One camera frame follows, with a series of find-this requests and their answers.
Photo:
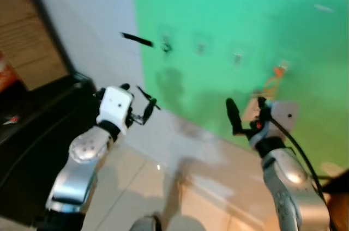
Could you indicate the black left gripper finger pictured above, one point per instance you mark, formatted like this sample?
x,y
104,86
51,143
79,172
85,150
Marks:
x,y
125,86
149,109

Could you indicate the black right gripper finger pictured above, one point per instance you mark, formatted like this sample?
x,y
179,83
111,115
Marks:
x,y
262,104
233,114

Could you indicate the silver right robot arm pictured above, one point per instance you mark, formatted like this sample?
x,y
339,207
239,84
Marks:
x,y
289,176

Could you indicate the black tape strip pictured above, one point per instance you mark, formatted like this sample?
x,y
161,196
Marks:
x,y
136,39
143,93

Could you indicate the grey robot leg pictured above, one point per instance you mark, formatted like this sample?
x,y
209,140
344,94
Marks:
x,y
145,224

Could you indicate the brown cardboard box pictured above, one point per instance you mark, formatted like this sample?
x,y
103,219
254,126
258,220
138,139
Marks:
x,y
27,35

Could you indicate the short white tape strip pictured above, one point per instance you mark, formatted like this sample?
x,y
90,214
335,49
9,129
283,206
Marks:
x,y
323,7

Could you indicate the orange white bag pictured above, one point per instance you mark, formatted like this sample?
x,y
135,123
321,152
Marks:
x,y
6,73

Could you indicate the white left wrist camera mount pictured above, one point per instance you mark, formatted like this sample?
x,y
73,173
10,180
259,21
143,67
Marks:
x,y
114,103

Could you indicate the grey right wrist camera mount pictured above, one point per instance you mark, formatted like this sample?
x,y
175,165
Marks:
x,y
284,115

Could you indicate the green wall sheet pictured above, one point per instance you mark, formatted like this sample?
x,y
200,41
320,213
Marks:
x,y
245,24

